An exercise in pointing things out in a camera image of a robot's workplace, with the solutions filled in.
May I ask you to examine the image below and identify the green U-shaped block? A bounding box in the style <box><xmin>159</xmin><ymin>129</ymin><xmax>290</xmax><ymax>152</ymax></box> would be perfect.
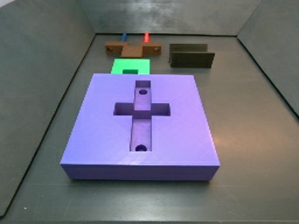
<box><xmin>111</xmin><ymin>59</ymin><xmax>151</xmax><ymax>74</ymax></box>

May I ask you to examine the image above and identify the purple board with cross slot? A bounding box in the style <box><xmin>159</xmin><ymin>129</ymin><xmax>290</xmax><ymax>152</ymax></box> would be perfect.
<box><xmin>61</xmin><ymin>73</ymin><xmax>221</xmax><ymax>181</ymax></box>

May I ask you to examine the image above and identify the brown T-shaped block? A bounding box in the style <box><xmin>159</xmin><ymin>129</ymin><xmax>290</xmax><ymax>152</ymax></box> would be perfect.
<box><xmin>106</xmin><ymin>41</ymin><xmax>163</xmax><ymax>58</ymax></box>

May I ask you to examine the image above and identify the red peg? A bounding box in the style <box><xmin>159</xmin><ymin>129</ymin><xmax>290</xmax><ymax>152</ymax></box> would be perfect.
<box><xmin>145</xmin><ymin>32</ymin><xmax>150</xmax><ymax>43</ymax></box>

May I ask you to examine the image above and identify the blue peg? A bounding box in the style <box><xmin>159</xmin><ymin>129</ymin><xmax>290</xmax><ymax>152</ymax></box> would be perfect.
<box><xmin>121</xmin><ymin>32</ymin><xmax>127</xmax><ymax>42</ymax></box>

